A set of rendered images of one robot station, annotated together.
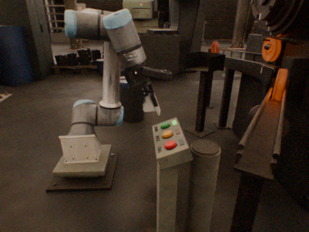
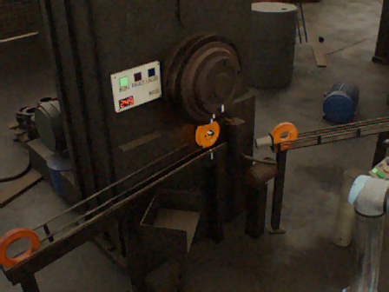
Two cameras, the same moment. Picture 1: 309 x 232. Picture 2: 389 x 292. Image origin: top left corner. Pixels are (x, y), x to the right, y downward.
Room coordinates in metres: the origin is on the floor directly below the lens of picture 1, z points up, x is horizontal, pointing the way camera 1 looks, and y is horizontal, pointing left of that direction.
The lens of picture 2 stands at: (2.69, 0.83, 1.89)
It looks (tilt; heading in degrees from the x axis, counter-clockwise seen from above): 30 degrees down; 233
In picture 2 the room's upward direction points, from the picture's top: 2 degrees counter-clockwise
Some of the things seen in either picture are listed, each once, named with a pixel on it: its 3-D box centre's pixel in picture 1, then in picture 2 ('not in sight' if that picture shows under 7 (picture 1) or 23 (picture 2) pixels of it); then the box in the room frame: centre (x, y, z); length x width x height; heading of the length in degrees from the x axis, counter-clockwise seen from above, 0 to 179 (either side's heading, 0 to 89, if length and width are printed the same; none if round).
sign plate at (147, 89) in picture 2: not in sight; (137, 86); (1.78, -0.82, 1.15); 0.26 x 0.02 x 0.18; 4
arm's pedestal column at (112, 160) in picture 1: (86, 166); not in sight; (1.26, 0.48, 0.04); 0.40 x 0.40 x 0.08; 2
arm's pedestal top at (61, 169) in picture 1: (85, 159); not in sight; (1.26, 0.48, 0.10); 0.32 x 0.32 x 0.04; 2
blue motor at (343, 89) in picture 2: not in sight; (342, 100); (-0.78, -1.31, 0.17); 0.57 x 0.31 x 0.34; 24
